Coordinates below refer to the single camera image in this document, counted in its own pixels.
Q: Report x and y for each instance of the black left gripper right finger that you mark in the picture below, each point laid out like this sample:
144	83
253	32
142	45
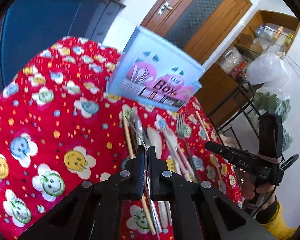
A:
200	211

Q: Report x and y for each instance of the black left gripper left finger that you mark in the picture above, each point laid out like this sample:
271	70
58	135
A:
92	210

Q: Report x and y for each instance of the metal fork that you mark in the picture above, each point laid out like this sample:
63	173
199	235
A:
180	134

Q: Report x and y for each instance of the yellow sleeve forearm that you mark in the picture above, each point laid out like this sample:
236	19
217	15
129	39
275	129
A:
272	219

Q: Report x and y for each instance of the blue kitchen cabinet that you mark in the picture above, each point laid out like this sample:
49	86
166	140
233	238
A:
30	26

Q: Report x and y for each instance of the person's right hand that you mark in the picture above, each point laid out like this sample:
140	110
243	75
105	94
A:
249	190

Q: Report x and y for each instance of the black metal rack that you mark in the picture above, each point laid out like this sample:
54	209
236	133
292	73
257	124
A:
239	117

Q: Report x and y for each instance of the bag of green vegetables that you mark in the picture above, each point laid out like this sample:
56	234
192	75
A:
272	101

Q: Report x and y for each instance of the white plastic fork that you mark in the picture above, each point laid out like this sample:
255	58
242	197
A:
178	155

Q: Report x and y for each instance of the wooden shelf cabinet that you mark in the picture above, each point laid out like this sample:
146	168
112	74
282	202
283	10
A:
217	84

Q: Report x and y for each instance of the red smiley flower tablecloth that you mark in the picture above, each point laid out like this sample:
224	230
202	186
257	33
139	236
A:
59	127

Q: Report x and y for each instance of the white plastic bag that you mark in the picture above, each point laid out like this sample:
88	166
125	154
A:
268	69

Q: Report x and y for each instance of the red sauce bottle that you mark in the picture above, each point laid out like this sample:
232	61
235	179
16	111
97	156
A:
237	70

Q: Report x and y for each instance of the clear plastic jar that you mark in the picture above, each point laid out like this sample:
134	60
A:
230	59

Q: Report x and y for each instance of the yellow bottle on shelf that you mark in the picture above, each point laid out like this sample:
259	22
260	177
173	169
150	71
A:
288	39

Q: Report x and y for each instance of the cardboard box on shelf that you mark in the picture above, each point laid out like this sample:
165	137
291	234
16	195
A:
246	41

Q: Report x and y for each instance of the orange bottle on shelf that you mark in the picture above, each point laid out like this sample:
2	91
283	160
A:
278	33

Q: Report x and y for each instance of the small glass jar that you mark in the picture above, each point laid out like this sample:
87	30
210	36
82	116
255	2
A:
259	30

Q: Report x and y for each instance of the light blue utensil box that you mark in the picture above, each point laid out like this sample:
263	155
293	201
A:
155	72

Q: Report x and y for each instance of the brown wooden door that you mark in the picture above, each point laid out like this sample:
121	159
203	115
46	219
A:
197	27

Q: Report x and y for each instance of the silver door handle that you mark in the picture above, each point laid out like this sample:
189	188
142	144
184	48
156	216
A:
164	7

